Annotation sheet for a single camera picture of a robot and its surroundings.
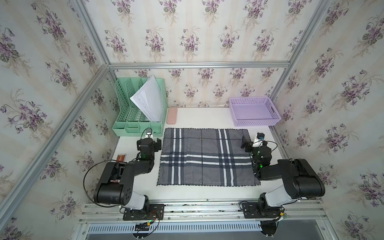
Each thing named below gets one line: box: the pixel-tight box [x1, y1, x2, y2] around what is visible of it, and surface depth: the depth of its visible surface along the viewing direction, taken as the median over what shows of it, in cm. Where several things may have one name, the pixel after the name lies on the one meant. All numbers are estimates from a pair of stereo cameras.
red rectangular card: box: [116, 153, 127, 162], surface depth 93 cm
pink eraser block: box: [166, 107, 178, 125], surface depth 117 cm
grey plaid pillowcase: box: [157, 127, 261, 186], surface depth 93 cm
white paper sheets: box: [130, 75, 163, 123], surface depth 97 cm
